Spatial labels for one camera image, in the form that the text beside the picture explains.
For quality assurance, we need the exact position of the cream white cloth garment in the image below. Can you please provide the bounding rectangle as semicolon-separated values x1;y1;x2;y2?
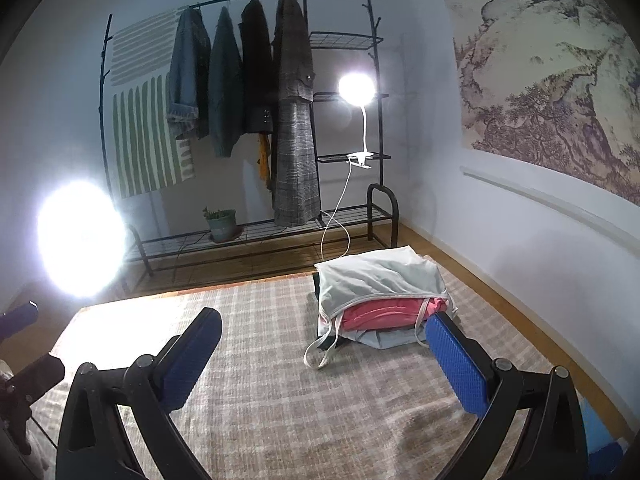
304;246;458;370

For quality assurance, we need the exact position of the black metal clothes rack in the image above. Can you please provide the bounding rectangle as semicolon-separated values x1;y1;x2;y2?
98;0;399;280

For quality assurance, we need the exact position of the plaid beige bed blanket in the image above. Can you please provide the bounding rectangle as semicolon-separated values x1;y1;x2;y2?
29;253;597;480

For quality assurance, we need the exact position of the potted green plant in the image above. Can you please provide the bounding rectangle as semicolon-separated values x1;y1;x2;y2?
203;207;242;243

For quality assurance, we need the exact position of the dark green folded garment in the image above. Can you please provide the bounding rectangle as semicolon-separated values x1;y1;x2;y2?
311;271;352;351

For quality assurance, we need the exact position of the red folded garment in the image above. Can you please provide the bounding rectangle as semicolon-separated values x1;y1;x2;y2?
341;297;448;330

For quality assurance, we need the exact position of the green striped hanging towel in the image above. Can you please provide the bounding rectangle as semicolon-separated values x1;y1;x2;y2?
106;8;195;198

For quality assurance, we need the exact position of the blue denim hanging jacket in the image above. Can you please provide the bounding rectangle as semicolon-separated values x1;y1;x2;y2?
166;6;210;140

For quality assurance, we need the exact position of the yellow hanging scarf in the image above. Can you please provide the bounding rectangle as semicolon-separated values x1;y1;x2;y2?
257;133;272;190

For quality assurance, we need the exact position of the dark green hanging jacket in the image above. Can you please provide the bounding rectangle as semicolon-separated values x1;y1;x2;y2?
208;6;244;158

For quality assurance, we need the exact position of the black hanging jacket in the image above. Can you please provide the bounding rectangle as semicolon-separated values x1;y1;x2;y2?
239;0;276;134

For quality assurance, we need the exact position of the white clip lamp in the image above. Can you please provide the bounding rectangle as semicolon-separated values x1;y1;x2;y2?
336;70;378;170

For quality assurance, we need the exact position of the white ring light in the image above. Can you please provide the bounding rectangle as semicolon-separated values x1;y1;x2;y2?
36;179;127;299

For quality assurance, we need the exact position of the white lamp cable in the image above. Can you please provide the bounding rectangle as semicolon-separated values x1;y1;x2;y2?
319;161;354;264

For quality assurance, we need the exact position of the landscape painting wall tapestry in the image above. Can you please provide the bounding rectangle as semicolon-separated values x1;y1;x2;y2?
445;0;639;204

